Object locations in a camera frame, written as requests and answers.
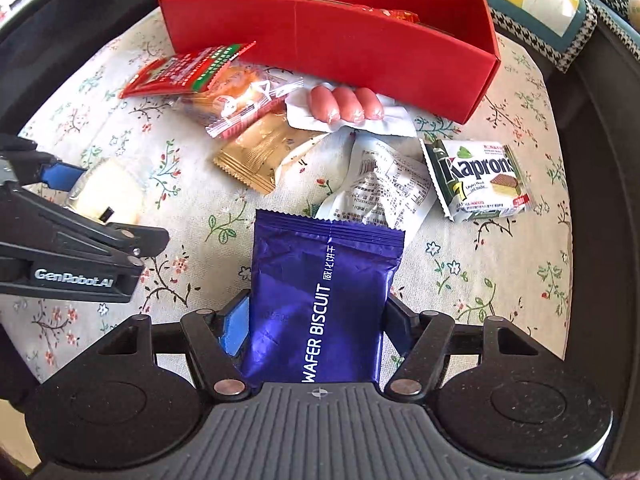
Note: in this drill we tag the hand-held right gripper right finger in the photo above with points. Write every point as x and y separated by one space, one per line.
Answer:
397 321

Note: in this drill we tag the tan snack packet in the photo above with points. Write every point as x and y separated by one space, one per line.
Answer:
260 152

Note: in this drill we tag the clear pale cake packet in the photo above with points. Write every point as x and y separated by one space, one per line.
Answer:
110 185

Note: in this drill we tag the clear orange pastry packet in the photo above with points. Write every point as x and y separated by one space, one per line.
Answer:
235 97

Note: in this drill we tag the vacuum-packed sausage pack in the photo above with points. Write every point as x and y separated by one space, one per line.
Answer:
345 102

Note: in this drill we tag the purple wafer biscuit packet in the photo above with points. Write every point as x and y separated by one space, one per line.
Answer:
320 280

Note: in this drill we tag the teal lion print sofa cover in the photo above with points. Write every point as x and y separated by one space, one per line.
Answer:
525 0

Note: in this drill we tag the green and white wafer packet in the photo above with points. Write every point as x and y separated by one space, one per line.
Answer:
480 180

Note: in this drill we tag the white crumpled snack packet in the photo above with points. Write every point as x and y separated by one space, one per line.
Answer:
380 185

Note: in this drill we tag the red cardboard box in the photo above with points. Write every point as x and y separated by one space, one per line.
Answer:
325 35

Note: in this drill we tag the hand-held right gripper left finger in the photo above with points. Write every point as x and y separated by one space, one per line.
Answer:
235 327

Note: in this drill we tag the red and green snack packet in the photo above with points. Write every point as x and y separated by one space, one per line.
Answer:
175 70

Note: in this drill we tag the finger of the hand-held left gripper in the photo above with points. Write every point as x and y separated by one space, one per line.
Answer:
90 232
55 172

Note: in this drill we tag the orange wrapped snack packet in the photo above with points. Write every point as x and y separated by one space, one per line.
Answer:
395 12

